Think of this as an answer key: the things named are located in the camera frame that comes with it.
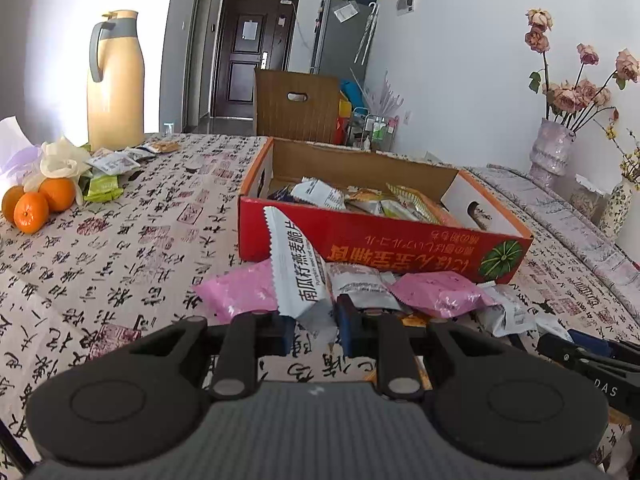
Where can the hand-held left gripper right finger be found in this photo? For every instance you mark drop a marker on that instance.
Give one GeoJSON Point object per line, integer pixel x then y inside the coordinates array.
{"type": "Point", "coordinates": [350, 330]}

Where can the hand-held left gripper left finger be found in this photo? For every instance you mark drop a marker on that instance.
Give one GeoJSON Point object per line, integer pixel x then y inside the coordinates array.
{"type": "Point", "coordinates": [287, 337]}

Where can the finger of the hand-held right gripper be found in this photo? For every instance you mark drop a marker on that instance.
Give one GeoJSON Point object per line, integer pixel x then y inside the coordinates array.
{"type": "Point", "coordinates": [590, 370]}
{"type": "Point", "coordinates": [582, 336]}

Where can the grey banded snack packet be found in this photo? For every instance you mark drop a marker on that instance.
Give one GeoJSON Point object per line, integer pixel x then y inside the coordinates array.
{"type": "Point", "coordinates": [360, 282]}

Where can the white grey snack packet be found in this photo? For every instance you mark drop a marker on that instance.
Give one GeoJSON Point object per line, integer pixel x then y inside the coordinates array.
{"type": "Point", "coordinates": [300, 270]}

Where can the red cardboard box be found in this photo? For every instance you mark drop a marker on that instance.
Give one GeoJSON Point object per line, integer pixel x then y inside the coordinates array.
{"type": "Point", "coordinates": [380, 240]}

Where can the pink snack packet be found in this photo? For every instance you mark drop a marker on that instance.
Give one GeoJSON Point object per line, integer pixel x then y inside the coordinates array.
{"type": "Point", "coordinates": [240, 292]}
{"type": "Point", "coordinates": [440, 292]}

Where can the pile of boxed snacks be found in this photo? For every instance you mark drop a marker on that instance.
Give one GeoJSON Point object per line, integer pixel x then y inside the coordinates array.
{"type": "Point", "coordinates": [360, 200]}

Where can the small white snack packet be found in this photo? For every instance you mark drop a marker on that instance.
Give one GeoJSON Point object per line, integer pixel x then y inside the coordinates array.
{"type": "Point", "coordinates": [552, 325]}

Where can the white pictured snack packet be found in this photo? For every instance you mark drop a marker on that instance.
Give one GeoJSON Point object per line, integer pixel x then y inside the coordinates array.
{"type": "Point", "coordinates": [507, 312]}

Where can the floral patterned vase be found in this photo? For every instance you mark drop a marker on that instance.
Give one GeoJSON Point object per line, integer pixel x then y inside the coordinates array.
{"type": "Point", "coordinates": [616, 207]}

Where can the clear storage jar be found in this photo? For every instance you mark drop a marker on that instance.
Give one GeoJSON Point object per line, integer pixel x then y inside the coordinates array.
{"type": "Point", "coordinates": [587, 199]}

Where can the yellow flower branches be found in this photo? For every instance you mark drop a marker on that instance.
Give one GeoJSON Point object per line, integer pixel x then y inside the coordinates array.
{"type": "Point", "coordinates": [631, 162]}

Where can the pink ribbed vase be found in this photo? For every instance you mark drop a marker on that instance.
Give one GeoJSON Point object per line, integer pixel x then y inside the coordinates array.
{"type": "Point", "coordinates": [551, 152]}

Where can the small orange cracker packet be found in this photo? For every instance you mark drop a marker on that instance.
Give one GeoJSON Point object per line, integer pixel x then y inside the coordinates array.
{"type": "Point", "coordinates": [165, 147]}

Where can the wooden chair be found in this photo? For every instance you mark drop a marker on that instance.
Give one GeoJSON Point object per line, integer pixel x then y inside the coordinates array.
{"type": "Point", "coordinates": [295, 110]}

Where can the white feather grass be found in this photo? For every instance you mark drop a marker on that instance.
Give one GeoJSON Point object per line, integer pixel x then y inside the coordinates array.
{"type": "Point", "coordinates": [382, 97]}

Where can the blue plastic item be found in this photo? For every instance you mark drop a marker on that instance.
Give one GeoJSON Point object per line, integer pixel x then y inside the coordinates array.
{"type": "Point", "coordinates": [352, 95]}

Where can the small dark packet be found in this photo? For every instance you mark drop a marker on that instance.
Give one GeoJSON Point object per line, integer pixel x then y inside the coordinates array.
{"type": "Point", "coordinates": [140, 152]}

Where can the small green packet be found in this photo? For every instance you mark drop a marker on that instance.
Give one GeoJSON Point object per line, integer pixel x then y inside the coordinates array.
{"type": "Point", "coordinates": [102, 189]}

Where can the dried pink roses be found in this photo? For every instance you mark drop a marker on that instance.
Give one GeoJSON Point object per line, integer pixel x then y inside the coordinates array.
{"type": "Point", "coordinates": [570, 95]}

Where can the orange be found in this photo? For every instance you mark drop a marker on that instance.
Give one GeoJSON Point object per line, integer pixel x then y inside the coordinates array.
{"type": "Point", "coordinates": [31, 214]}
{"type": "Point", "coordinates": [57, 194]}
{"type": "Point", "coordinates": [11, 204]}

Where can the dark brown door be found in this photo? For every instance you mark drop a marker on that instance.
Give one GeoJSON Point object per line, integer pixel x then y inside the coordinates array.
{"type": "Point", "coordinates": [252, 60]}

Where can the grey refrigerator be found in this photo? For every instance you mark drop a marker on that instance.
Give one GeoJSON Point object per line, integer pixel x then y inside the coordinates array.
{"type": "Point", "coordinates": [345, 40]}

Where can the white umbrella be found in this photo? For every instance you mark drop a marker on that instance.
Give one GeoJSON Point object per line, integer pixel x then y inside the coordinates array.
{"type": "Point", "coordinates": [367, 35]}

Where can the black rod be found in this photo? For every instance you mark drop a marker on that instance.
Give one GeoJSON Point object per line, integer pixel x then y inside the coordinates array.
{"type": "Point", "coordinates": [12, 447]}

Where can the cream thermos jug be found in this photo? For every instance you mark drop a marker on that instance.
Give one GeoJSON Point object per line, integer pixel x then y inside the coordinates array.
{"type": "Point", "coordinates": [116, 90]}

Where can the purple plastic bag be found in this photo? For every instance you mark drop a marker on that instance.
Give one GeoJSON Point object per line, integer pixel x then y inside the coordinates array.
{"type": "Point", "coordinates": [22, 170]}

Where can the white tissue pack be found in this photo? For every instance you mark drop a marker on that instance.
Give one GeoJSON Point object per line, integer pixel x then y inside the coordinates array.
{"type": "Point", "coordinates": [15, 140]}

